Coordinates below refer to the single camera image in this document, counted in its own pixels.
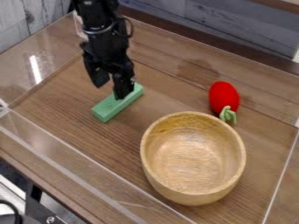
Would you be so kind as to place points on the clear acrylic tray wall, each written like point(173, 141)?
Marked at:
point(83, 185)

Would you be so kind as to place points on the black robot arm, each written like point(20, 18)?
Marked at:
point(97, 9)

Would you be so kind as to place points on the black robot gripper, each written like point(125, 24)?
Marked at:
point(104, 54)

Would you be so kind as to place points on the green rectangular block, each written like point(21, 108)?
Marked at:
point(109, 107)

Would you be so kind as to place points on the black table leg bracket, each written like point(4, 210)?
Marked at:
point(36, 210)

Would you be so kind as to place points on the brown wooden bowl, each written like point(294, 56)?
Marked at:
point(193, 157)

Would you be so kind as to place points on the red plush strawberry toy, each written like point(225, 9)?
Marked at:
point(224, 101)

